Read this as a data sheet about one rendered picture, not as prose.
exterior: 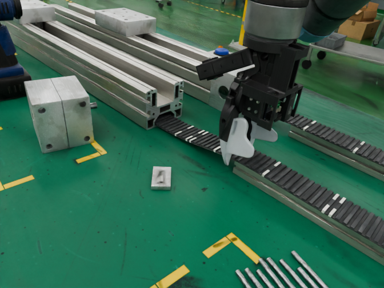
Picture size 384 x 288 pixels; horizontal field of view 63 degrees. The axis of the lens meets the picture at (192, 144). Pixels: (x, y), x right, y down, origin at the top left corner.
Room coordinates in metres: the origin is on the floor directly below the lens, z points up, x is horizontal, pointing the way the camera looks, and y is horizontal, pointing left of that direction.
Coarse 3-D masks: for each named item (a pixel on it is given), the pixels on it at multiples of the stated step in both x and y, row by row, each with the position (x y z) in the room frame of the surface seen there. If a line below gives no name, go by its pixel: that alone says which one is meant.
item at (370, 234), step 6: (378, 216) 0.32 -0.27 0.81; (372, 222) 0.31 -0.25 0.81; (378, 222) 0.31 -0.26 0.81; (372, 228) 0.30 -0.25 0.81; (378, 228) 0.30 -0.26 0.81; (366, 234) 0.29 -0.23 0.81; (372, 234) 0.29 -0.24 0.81; (378, 234) 0.29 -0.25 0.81; (372, 240) 0.28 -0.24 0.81; (378, 240) 0.28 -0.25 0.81
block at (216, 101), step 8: (232, 72) 0.66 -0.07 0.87; (216, 80) 0.67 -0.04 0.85; (224, 80) 0.66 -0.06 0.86; (232, 80) 0.65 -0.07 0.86; (216, 88) 0.67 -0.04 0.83; (224, 88) 0.66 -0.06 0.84; (216, 96) 0.67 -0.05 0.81; (224, 96) 0.66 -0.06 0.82; (216, 104) 0.67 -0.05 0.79; (224, 104) 0.65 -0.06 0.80
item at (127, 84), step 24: (24, 24) 0.92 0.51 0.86; (48, 24) 0.96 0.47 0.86; (24, 48) 0.93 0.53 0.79; (48, 48) 0.81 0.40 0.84; (72, 48) 0.75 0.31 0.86; (96, 48) 0.79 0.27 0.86; (72, 72) 0.73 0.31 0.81; (96, 72) 0.68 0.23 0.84; (120, 72) 0.63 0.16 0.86; (144, 72) 0.66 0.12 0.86; (96, 96) 0.66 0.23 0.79; (120, 96) 0.60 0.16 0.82; (144, 96) 0.54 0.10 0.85; (168, 96) 0.61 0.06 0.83; (144, 120) 0.55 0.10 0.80
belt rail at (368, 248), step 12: (240, 168) 0.43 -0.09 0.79; (252, 180) 0.40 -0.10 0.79; (264, 180) 0.39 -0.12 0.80; (276, 192) 0.38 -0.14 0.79; (288, 192) 0.36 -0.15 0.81; (288, 204) 0.36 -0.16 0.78; (300, 204) 0.35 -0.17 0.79; (312, 216) 0.33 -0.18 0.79; (324, 216) 0.32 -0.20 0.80; (324, 228) 0.32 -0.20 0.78; (336, 228) 0.31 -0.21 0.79; (348, 228) 0.30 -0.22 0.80; (348, 240) 0.30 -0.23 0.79; (360, 240) 0.30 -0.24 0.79; (372, 252) 0.28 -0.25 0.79
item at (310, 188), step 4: (312, 180) 0.39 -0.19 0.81; (308, 184) 0.38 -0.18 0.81; (312, 184) 0.38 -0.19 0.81; (316, 184) 0.38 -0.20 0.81; (304, 188) 0.37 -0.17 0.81; (308, 188) 0.37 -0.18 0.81; (312, 188) 0.37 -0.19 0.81; (316, 188) 0.37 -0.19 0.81; (320, 188) 0.37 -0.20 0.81; (300, 192) 0.36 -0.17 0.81; (304, 192) 0.36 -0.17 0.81; (308, 192) 0.36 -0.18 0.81; (312, 192) 0.36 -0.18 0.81; (316, 192) 0.36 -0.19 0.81; (296, 196) 0.35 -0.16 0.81; (300, 196) 0.35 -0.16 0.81; (304, 196) 0.35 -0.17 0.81; (308, 196) 0.35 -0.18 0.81; (312, 196) 0.35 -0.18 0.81; (304, 200) 0.34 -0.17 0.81; (308, 200) 0.34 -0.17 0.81
